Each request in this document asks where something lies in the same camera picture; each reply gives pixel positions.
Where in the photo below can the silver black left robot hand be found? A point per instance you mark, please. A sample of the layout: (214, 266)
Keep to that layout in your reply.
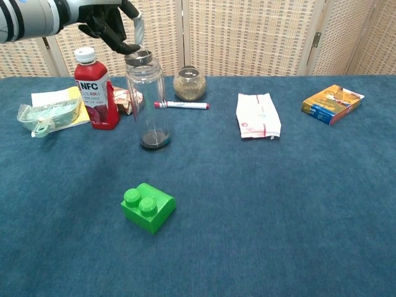
(102, 21)

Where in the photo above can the small metal dish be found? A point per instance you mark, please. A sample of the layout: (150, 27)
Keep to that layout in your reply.
(143, 58)

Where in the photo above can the green toy building brick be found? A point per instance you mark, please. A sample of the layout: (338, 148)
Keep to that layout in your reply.
(150, 213)

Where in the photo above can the red beige snack packet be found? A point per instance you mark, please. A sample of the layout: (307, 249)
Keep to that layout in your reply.
(120, 99)

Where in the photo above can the red NFC juice bottle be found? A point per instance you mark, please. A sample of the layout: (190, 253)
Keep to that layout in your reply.
(96, 105)

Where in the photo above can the yellow white paper pad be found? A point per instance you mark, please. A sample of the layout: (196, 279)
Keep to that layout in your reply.
(52, 95)

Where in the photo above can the green dustpan in plastic bag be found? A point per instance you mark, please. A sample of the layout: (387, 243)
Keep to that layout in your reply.
(49, 115)

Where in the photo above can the round glass jar with seeds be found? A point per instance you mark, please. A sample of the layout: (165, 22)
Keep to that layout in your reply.
(189, 88)

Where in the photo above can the red white marker pen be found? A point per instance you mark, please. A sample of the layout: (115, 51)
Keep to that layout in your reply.
(185, 105)

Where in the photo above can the tall clear plastic jar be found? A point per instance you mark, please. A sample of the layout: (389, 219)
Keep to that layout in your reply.
(152, 140)

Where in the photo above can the woven folding screen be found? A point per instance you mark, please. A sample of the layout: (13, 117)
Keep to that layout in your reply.
(247, 37)

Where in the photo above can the white red tissue pack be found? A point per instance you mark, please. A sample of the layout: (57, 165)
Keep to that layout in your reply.
(258, 116)

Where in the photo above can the blue table cloth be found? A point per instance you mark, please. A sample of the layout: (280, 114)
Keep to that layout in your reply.
(247, 201)

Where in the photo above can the orange blue carton box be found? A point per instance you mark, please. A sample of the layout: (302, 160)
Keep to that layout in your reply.
(328, 106)

